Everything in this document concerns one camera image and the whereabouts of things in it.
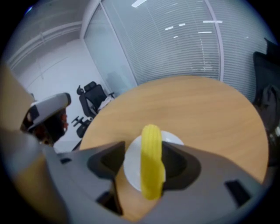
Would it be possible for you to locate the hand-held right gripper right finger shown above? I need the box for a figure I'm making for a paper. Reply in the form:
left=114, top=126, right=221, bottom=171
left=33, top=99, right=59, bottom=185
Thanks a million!
left=161, top=141, right=271, bottom=224

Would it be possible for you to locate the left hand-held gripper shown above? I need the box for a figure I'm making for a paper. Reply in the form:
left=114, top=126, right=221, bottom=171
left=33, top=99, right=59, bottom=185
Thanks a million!
left=20, top=92, right=72, bottom=147

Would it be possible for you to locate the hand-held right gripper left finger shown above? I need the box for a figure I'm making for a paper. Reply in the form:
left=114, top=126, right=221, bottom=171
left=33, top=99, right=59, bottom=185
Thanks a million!
left=42, top=141, right=126, bottom=221

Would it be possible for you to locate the white round plate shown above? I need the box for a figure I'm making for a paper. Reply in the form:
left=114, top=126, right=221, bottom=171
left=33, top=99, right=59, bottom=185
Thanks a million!
left=123, top=130, right=185, bottom=191

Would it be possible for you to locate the yellow corn cob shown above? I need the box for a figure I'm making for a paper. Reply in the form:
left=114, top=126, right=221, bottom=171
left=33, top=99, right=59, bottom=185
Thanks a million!
left=140, top=124, right=166, bottom=201

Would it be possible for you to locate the black office chair with headrest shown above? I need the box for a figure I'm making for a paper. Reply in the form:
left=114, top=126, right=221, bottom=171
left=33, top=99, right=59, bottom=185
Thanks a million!
left=76, top=81, right=116, bottom=120

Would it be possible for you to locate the white cloth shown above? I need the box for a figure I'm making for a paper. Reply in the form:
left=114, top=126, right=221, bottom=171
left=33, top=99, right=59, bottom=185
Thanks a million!
left=97, top=97, right=114, bottom=112

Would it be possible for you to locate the dark jacket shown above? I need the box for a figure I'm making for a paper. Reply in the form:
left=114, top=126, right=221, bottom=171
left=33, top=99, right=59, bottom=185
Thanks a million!
left=259, top=84, right=280, bottom=134

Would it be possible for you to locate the black mesh office chair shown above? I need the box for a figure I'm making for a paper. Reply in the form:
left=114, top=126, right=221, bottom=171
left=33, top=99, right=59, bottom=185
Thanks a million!
left=252, top=38, right=280, bottom=168

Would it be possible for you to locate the glass partition with blinds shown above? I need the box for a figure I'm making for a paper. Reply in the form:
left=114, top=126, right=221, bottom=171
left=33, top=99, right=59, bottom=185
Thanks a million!
left=83, top=0, right=271, bottom=99

